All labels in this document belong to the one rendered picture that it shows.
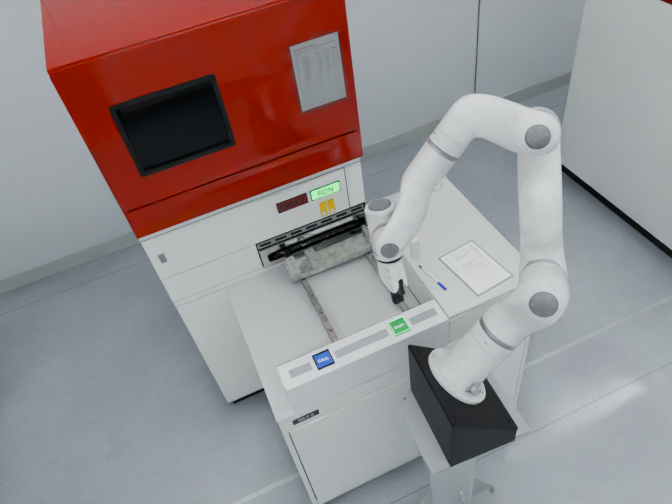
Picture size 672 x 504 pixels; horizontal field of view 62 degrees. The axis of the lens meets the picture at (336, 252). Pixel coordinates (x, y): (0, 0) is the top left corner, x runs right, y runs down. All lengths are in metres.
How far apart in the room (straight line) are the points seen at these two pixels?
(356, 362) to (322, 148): 0.71
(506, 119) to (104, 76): 1.01
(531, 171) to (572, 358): 1.65
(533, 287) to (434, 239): 0.70
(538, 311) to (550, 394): 1.43
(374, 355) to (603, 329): 1.59
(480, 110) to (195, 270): 1.20
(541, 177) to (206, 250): 1.19
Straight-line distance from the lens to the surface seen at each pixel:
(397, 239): 1.40
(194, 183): 1.81
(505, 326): 1.49
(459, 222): 2.08
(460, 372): 1.57
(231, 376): 2.63
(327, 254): 2.12
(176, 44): 1.61
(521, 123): 1.30
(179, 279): 2.12
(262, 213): 2.02
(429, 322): 1.78
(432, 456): 1.72
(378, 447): 2.26
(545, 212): 1.40
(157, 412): 3.00
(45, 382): 3.42
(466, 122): 1.37
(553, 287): 1.39
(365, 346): 1.74
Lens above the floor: 2.40
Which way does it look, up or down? 45 degrees down
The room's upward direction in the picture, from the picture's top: 11 degrees counter-clockwise
